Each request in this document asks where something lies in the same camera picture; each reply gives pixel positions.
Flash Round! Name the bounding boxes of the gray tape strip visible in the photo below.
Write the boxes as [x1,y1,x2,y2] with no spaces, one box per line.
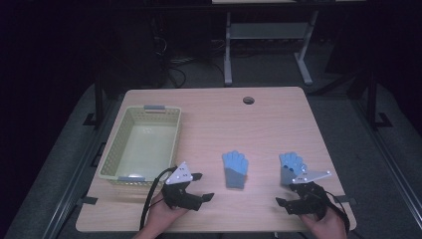
[332,195,358,205]
[76,196,100,206]

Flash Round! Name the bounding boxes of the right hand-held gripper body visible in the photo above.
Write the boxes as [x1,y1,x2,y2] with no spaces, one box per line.
[284,169,332,221]

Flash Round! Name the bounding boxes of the black floor cables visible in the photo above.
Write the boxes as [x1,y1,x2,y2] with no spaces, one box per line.
[150,34,227,89]

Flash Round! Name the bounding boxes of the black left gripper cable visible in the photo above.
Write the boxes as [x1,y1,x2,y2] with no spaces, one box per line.
[139,166,177,231]

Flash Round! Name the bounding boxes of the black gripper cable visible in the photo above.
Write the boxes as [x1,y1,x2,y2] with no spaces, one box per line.
[322,190,351,235]
[139,166,177,231]

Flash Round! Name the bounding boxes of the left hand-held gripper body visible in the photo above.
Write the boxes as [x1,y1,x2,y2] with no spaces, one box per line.
[161,161,203,212]

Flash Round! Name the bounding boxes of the gray metal floor rail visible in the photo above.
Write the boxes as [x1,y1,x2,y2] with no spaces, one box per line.
[41,98,125,239]
[349,98,422,231]

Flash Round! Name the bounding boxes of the person's right hand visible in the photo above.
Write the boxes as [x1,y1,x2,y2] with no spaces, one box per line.
[300,206,347,239]

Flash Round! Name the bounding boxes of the blue and gray glove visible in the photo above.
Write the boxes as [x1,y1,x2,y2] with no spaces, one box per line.
[221,150,250,190]
[279,151,309,186]

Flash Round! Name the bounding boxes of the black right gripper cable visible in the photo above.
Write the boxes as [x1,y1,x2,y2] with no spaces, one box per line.
[322,190,351,235]

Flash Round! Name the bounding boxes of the black metal stand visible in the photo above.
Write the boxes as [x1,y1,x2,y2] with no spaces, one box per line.
[364,69,394,131]
[83,74,105,127]

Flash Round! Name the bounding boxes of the white metal table frame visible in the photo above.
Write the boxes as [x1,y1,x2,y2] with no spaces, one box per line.
[223,10,320,87]

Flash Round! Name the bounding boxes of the person's left hand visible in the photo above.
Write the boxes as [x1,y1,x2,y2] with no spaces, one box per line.
[145,192,190,233]

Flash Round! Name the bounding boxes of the pale yellow plastic basket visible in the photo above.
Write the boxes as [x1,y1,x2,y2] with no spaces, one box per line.
[98,105,182,187]

